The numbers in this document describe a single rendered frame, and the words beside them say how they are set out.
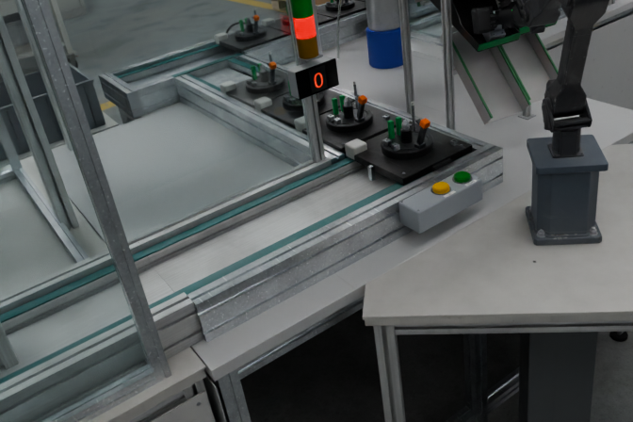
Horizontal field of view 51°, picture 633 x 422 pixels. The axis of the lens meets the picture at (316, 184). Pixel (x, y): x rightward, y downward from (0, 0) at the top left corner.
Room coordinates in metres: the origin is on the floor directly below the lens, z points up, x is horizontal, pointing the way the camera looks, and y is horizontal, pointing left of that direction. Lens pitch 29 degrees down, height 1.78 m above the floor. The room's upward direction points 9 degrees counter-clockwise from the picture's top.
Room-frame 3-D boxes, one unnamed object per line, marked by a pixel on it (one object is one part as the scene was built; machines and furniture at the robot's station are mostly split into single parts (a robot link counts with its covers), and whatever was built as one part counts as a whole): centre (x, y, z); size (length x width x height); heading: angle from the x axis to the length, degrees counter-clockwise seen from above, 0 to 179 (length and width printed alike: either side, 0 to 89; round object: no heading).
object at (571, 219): (1.27, -0.55, 0.96); 0.15 x 0.15 x 0.20; 78
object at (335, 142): (1.80, -0.13, 1.01); 0.24 x 0.24 x 0.13; 30
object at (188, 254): (1.45, 0.02, 0.91); 0.84 x 0.28 x 0.10; 120
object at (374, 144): (1.58, -0.25, 0.96); 0.24 x 0.24 x 0.02; 30
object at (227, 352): (1.97, -0.03, 0.84); 1.50 x 1.41 x 0.03; 120
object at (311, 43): (1.59, -0.03, 1.28); 0.05 x 0.05 x 0.05
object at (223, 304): (1.31, -0.10, 0.91); 0.89 x 0.06 x 0.11; 120
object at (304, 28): (1.59, -0.03, 1.33); 0.05 x 0.05 x 0.05
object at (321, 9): (3.13, -0.24, 1.01); 0.24 x 0.24 x 0.13; 30
